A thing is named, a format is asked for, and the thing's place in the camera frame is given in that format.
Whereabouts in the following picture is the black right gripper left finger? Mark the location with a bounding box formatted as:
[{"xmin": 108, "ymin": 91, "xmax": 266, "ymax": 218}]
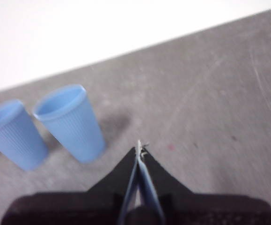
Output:
[{"xmin": 1, "ymin": 147, "xmax": 140, "ymax": 225}]

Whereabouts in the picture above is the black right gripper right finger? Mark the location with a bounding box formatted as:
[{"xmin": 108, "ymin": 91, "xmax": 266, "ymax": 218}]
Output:
[{"xmin": 139, "ymin": 149, "xmax": 271, "ymax": 225}]

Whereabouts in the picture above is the blue ribbed plastic cup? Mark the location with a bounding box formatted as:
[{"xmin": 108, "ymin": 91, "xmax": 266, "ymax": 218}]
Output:
[
  {"xmin": 33, "ymin": 84, "xmax": 107, "ymax": 164},
  {"xmin": 0, "ymin": 98, "xmax": 48, "ymax": 172}
]

